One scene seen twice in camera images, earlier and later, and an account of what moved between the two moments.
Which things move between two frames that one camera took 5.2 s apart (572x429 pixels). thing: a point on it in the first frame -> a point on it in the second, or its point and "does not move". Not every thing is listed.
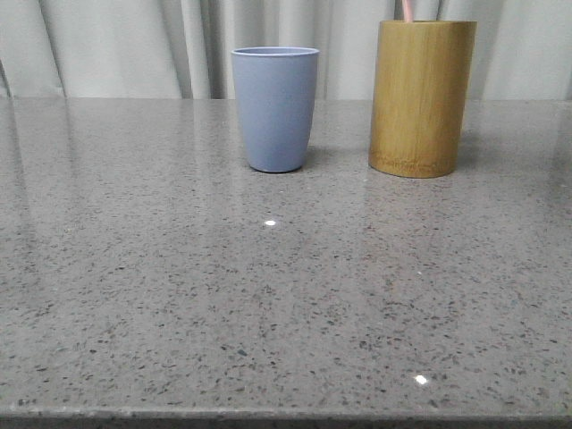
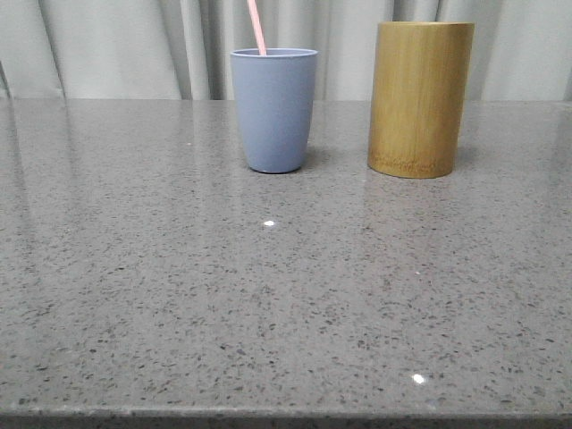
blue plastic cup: x=276 y=89 does not move
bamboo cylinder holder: x=421 y=75 does not move
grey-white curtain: x=182 y=49 does not move
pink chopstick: x=407 y=11 -> x=256 y=27
